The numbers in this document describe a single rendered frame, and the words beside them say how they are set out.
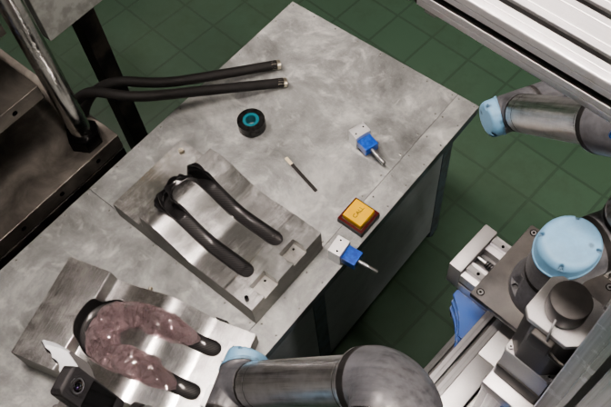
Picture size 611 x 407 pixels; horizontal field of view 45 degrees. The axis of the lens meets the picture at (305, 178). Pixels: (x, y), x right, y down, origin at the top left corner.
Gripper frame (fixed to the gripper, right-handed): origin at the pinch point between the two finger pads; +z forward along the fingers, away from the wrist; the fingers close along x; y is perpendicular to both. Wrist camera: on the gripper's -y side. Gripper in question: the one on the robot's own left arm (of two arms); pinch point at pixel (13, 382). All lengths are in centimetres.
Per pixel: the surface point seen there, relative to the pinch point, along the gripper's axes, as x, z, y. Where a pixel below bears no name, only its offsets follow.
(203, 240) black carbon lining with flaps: 61, 3, 49
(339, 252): 70, -30, 51
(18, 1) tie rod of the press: 79, 49, -1
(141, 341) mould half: 32, 6, 52
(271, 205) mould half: 75, -10, 47
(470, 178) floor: 164, -56, 125
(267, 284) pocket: 56, -16, 52
